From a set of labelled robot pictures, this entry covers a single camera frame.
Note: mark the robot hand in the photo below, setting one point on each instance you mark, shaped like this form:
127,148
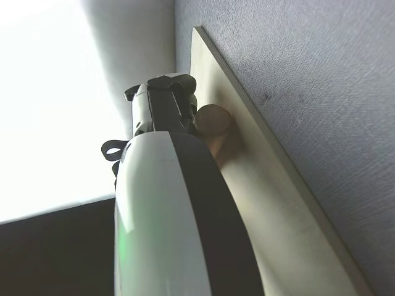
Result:
160,216

